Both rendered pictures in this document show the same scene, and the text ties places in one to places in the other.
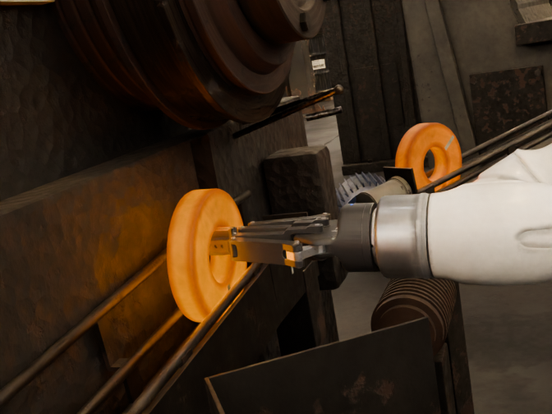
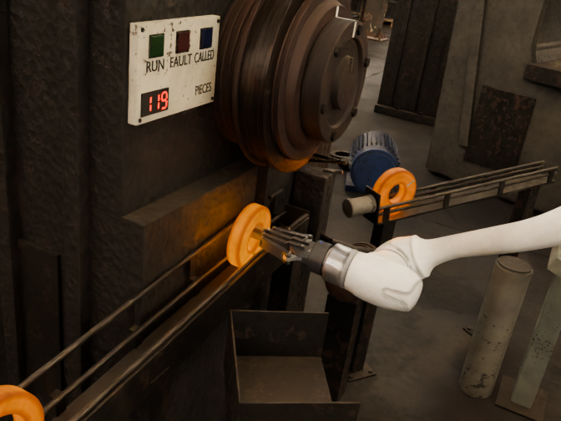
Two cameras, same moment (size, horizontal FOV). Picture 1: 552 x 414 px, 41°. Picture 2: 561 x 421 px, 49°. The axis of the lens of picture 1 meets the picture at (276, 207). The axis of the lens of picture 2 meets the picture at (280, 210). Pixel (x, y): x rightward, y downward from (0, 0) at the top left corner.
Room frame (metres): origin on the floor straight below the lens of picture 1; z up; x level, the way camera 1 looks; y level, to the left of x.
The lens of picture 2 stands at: (-0.46, -0.04, 1.42)
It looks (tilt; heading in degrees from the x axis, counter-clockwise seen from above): 24 degrees down; 3
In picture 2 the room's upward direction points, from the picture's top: 8 degrees clockwise
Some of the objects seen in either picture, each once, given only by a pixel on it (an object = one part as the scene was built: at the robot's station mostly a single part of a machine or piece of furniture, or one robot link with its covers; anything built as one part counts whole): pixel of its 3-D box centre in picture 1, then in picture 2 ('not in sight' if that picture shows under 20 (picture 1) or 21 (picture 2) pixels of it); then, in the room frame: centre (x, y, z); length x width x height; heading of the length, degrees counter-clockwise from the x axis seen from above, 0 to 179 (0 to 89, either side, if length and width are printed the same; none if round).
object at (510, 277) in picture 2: not in sight; (493, 328); (1.38, -0.74, 0.26); 0.12 x 0.12 x 0.52
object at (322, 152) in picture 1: (304, 218); (309, 206); (1.22, -0.04, 0.68); 0.11 x 0.08 x 0.24; 69
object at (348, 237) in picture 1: (338, 237); (310, 253); (0.78, -0.06, 0.76); 0.09 x 0.08 x 0.07; 69
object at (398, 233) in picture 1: (404, 236); (339, 265); (0.75, -0.13, 0.75); 0.09 x 0.06 x 0.09; 159
